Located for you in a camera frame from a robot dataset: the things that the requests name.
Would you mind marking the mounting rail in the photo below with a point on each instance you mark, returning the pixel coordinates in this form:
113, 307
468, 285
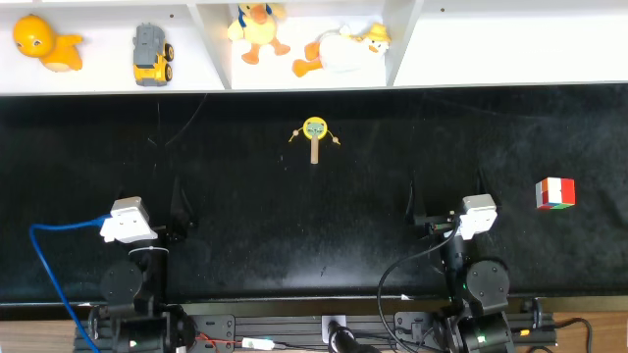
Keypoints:
294, 333

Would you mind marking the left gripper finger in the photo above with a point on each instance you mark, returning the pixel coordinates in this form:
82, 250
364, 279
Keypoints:
180, 211

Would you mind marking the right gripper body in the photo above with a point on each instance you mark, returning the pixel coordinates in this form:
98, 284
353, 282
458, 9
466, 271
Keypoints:
436, 224

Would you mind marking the white shelf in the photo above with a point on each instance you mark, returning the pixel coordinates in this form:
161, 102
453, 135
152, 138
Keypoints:
490, 54

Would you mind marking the yellow rubber duck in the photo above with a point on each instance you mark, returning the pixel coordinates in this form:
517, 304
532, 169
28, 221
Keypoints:
36, 39

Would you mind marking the grey and yellow toy truck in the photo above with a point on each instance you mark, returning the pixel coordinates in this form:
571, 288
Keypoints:
149, 56

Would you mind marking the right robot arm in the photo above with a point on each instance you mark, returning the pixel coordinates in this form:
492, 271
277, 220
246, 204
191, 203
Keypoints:
483, 289

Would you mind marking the many-coloured puzzle cube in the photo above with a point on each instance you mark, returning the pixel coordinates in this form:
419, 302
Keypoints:
555, 192

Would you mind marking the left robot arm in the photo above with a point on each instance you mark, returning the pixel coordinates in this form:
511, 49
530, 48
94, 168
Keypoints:
135, 289

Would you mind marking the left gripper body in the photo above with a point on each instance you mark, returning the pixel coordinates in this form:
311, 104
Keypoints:
174, 234

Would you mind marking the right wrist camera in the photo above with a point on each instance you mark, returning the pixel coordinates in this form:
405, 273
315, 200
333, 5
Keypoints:
478, 216

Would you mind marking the yellow rattle drum toy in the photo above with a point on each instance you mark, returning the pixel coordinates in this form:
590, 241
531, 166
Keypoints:
314, 130

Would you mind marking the yellow plush duck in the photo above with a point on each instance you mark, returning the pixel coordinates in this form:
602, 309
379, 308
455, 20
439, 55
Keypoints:
257, 29

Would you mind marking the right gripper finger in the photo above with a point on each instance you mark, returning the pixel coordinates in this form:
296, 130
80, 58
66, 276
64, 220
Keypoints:
415, 208

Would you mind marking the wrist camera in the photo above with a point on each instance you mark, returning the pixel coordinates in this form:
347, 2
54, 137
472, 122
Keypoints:
127, 220
478, 216

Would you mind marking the white plush duck with hat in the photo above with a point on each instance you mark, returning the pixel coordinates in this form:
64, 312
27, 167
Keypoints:
343, 51

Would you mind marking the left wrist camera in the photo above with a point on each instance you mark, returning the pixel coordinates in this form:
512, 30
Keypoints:
127, 220

